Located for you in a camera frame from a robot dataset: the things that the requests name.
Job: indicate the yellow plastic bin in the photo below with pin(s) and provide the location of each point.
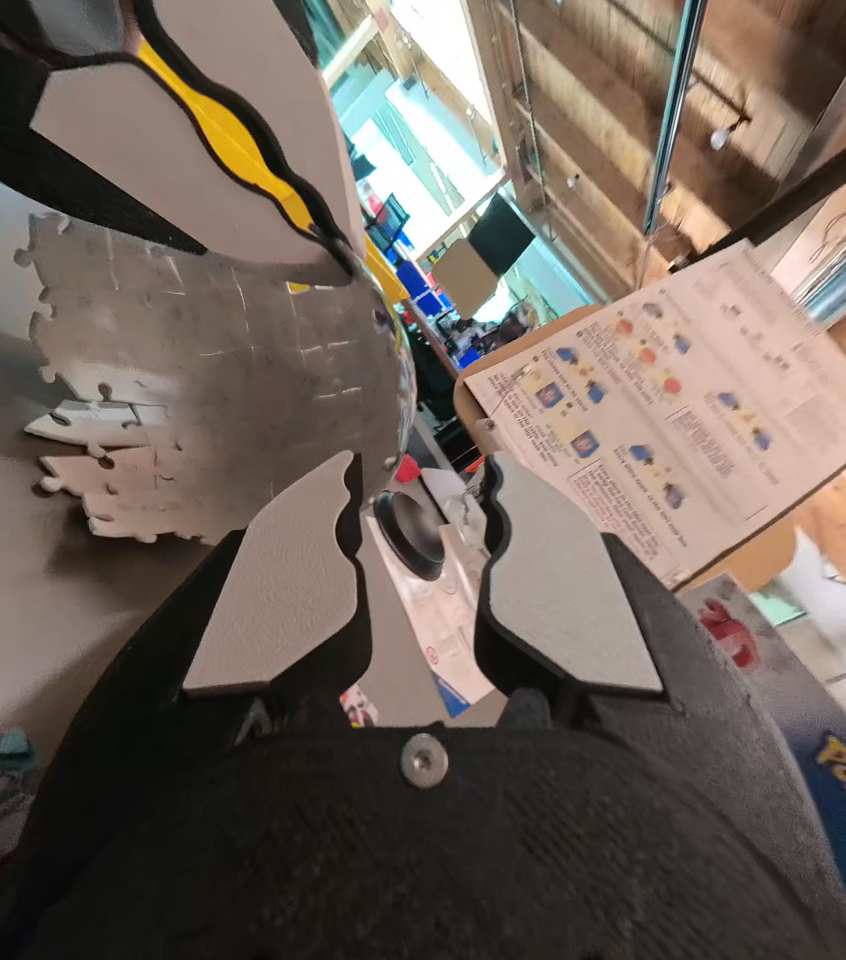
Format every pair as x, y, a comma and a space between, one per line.
235, 142

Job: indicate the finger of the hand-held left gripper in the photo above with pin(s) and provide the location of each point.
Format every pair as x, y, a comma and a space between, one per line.
265, 67
138, 150

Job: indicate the orange printed loose puzzle piece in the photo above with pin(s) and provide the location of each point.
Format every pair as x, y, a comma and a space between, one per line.
359, 706

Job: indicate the black overhead pole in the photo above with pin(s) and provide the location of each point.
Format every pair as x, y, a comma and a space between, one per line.
805, 187

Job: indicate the small wooden background board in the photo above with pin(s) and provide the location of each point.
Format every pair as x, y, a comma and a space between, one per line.
464, 277

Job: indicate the blue storage bin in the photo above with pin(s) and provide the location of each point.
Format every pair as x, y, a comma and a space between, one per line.
412, 281

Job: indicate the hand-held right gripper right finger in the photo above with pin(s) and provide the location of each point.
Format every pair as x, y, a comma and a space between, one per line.
565, 600

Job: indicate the black background panel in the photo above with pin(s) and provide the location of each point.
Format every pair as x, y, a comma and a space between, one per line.
502, 232

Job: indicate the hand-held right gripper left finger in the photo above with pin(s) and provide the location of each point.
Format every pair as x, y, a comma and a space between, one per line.
280, 600

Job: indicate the black round ball stand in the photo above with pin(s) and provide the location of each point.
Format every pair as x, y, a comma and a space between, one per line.
412, 532

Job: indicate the white folded instruction leaflet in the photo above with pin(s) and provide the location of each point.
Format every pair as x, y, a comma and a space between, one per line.
430, 630

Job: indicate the small red plastic block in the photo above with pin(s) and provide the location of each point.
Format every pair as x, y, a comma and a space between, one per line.
408, 469

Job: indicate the partly built puzzle ball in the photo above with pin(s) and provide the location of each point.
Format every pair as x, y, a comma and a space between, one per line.
243, 360

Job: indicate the blue puzzle box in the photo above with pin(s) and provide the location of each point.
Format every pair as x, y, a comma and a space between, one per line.
843, 787

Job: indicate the printed instruction sheet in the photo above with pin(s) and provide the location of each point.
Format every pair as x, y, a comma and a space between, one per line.
693, 390

